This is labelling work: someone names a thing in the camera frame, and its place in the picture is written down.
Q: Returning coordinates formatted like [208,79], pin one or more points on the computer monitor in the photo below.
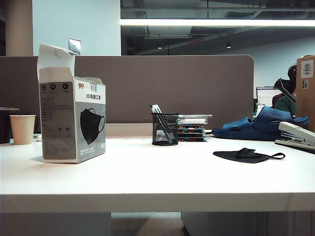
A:
[264,97]

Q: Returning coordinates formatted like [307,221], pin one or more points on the person in green shirt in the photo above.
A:
[285,105]

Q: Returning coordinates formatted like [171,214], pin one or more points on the cardboard box with labels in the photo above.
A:
[307,103]

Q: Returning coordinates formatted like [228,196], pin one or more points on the blue rubber slipper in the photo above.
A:
[246,127]

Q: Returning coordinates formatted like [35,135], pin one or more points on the brown desk partition panel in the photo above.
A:
[172,86]

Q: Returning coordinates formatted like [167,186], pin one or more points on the white grey mask box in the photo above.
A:
[61,123]

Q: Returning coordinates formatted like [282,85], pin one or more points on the round colourful lid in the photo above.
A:
[8,108]

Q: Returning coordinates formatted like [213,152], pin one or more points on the black mesh pen holder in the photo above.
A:
[172,123]

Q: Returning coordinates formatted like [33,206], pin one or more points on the beige paper cup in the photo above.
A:
[22,130]

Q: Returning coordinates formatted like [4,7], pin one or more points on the ceiling light strip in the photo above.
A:
[197,22]

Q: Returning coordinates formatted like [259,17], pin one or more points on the dark cup at edge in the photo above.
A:
[5,127]

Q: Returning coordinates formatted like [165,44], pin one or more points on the red LED sign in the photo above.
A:
[196,41]

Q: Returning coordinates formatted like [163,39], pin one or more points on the colourful printed flat box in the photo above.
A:
[192,127]
[192,138]
[192,132]

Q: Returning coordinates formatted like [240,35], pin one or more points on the grey desk side panel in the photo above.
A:
[49,225]

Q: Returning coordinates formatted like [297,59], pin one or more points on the black chair headrest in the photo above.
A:
[283,86]

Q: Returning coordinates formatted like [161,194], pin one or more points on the grey white stapler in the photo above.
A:
[295,130]

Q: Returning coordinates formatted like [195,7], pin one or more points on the red office chair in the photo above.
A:
[276,98]

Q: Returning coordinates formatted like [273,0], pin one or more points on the black face mask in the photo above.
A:
[236,157]

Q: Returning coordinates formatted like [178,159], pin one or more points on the clear plastic flat case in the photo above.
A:
[192,119]

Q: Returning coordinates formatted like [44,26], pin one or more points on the white black-capped pen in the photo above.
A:
[158,108]
[153,108]

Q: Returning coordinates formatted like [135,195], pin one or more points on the metal wall plate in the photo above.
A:
[75,45]

